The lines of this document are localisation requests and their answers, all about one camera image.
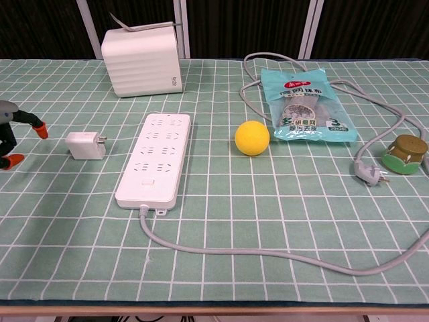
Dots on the left black orange-tipped robot hand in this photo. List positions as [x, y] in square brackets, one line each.
[6, 134]

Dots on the white power adapter plug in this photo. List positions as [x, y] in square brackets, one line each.
[82, 146]

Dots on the white power strip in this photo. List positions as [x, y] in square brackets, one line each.
[154, 161]

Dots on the white ribbed box appliance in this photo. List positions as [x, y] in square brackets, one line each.
[140, 63]

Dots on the green checked tablecloth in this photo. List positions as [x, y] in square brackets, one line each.
[214, 218]

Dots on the yellow foam ball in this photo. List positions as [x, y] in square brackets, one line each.
[252, 138]

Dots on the teal cleaning cloth package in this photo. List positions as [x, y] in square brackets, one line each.
[301, 100]

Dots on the small green brown jar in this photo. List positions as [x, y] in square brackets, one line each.
[403, 154]

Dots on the white frame post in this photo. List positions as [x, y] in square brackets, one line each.
[182, 13]
[88, 27]
[311, 27]

